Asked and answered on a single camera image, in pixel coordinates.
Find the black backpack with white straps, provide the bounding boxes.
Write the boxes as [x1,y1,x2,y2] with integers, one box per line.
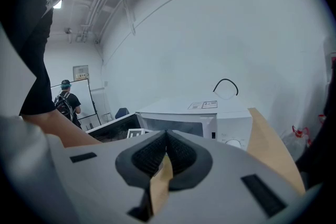
[54,93,74,121]

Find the black-framed whiteboard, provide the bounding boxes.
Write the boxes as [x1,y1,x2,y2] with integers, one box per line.
[50,78,102,127]

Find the blue chair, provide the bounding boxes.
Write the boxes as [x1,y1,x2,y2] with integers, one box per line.
[114,108,130,120]

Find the white microwave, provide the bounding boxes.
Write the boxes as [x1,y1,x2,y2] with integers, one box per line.
[86,98,254,152]

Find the white ceiling pipes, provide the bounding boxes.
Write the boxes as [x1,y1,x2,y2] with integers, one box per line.
[64,0,137,45]

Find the plastic bag with red handles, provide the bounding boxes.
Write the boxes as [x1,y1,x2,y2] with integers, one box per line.
[282,125,313,163]

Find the large black bag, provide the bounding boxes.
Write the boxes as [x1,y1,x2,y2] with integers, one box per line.
[296,81,336,189]

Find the person's left forearm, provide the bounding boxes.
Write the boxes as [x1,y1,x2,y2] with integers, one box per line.
[22,110,103,149]

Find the grey electrical panel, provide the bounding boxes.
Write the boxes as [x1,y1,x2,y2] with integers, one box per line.
[72,65,89,81]

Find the black cable loop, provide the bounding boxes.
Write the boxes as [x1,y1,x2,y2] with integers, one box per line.
[213,78,239,97]

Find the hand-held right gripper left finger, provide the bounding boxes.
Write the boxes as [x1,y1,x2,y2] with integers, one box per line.
[48,130,167,224]

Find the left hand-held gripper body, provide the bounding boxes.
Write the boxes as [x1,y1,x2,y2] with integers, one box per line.
[127,128,152,139]

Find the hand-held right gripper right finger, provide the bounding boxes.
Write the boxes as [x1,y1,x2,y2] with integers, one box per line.
[157,130,325,224]

